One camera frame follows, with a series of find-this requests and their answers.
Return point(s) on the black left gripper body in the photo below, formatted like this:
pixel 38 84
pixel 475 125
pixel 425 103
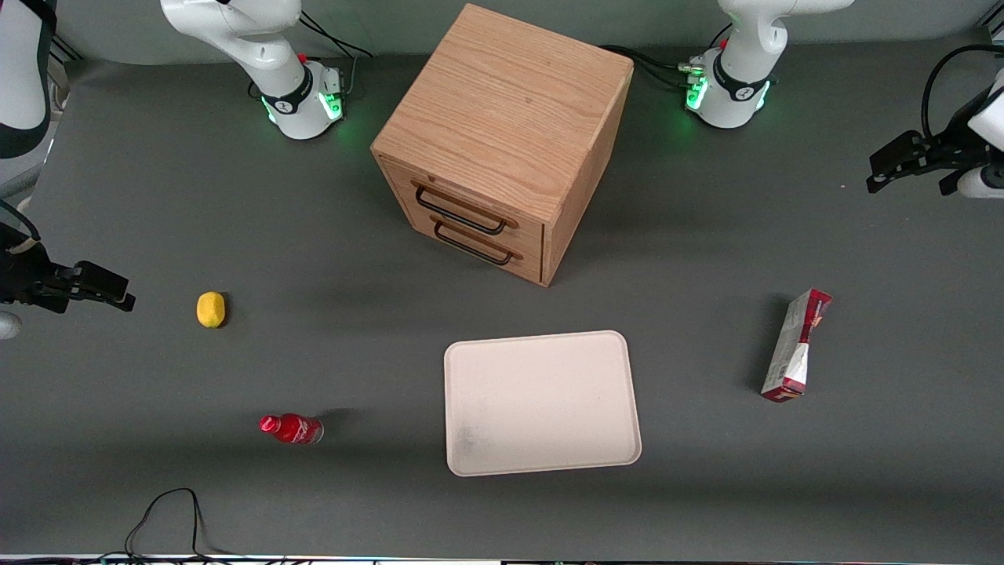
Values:
pixel 946 151

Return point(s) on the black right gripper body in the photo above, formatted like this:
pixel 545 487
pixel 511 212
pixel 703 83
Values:
pixel 23 276

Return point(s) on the red cookie box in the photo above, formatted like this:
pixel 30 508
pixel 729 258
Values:
pixel 794 349

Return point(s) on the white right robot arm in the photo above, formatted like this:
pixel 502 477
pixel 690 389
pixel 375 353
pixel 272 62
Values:
pixel 276 72

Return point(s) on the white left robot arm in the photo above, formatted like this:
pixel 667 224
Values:
pixel 733 86

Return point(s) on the beige plastic tray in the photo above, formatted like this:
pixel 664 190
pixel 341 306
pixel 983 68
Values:
pixel 541 404

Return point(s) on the yellow lemon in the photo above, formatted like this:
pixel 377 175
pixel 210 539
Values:
pixel 210 309

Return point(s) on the red soda bottle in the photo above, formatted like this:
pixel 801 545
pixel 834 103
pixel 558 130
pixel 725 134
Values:
pixel 294 428

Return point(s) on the wooden drawer cabinet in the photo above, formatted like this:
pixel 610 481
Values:
pixel 510 102

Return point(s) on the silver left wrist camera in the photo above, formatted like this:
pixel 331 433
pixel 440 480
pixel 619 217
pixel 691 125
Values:
pixel 982 182

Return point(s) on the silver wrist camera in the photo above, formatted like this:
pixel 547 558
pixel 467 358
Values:
pixel 982 182
pixel 8 325

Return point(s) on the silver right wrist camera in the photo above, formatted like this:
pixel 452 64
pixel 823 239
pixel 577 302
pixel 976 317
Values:
pixel 8 325

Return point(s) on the aluminium frame rail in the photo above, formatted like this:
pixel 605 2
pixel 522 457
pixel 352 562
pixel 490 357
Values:
pixel 67 51

